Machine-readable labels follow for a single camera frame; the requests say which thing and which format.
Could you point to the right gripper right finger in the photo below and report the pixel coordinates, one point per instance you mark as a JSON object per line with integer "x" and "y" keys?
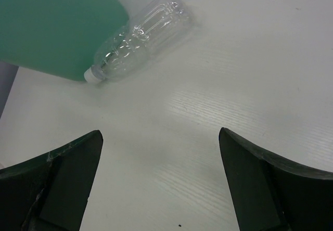
{"x": 270, "y": 192}

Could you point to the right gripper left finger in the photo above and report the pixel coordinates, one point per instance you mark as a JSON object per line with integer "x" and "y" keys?
{"x": 51, "y": 191}

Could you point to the clear ribbed bottle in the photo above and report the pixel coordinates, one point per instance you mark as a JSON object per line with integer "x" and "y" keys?
{"x": 159, "y": 26}

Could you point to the green plastic bin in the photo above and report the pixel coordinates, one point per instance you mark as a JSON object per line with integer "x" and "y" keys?
{"x": 57, "y": 37}

